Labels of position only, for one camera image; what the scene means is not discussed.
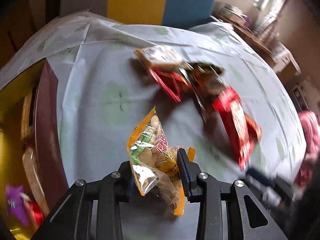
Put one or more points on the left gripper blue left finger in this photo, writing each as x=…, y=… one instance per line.
x=131, y=188

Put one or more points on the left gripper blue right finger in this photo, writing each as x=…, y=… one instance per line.
x=186, y=173

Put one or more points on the yellow pistachio nut bag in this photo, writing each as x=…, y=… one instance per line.
x=154, y=163

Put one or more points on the large red cake packet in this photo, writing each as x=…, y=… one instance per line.
x=243, y=132

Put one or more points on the small red gold candy packet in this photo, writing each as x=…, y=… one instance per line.
x=175, y=85

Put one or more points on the brown gold chocolate packet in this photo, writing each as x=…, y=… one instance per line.
x=207, y=84

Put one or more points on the clear puffed grain bar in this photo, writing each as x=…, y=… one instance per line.
x=32, y=175

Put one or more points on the red white patterned snack packet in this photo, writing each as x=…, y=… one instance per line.
x=35, y=213

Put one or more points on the beige snack packet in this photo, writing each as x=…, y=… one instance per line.
x=163, y=58

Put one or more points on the purple snack packet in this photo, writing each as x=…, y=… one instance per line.
x=15, y=203

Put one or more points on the pink cloth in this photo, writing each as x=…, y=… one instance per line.
x=310, y=125

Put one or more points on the white green patterned tablecloth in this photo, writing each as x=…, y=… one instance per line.
x=104, y=93

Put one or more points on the maroon gold gift box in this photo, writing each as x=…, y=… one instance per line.
x=44, y=141

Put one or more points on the white cardboard box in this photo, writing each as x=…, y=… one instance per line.
x=282, y=57

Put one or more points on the wooden side shelf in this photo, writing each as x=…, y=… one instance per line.
x=248, y=37

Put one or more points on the purple packet on shelf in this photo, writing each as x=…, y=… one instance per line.
x=248, y=21

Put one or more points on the tissue box on shelf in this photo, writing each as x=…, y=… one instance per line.
x=233, y=14

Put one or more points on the grey yellow blue sofa chair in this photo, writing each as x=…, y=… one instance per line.
x=182, y=14

